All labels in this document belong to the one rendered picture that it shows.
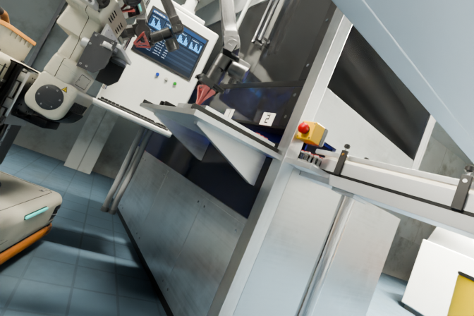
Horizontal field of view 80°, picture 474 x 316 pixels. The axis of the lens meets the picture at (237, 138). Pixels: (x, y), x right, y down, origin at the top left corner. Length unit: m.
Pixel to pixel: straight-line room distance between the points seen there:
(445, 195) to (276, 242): 0.60
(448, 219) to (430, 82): 0.73
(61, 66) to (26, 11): 2.98
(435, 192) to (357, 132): 0.57
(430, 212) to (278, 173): 0.48
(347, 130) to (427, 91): 1.15
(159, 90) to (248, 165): 0.96
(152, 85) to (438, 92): 1.76
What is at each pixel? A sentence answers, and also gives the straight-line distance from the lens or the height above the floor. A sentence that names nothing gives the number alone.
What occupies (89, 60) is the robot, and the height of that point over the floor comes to 0.93.
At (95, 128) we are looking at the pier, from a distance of 3.84.
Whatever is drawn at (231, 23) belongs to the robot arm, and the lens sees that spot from 1.14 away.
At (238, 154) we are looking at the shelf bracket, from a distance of 1.08.
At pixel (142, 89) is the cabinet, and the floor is 0.98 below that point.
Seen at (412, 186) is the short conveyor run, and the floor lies 0.91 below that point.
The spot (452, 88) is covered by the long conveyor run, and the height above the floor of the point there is 0.84.
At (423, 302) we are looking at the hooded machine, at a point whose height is 0.19.
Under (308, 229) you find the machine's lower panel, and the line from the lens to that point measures 1.30.
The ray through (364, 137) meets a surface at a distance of 1.45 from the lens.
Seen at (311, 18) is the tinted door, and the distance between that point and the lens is 1.47.
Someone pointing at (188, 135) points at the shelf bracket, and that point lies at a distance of 1.52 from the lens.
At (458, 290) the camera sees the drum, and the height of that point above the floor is 0.57.
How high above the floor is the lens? 0.76
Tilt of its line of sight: 6 degrees up
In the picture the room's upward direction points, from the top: 24 degrees clockwise
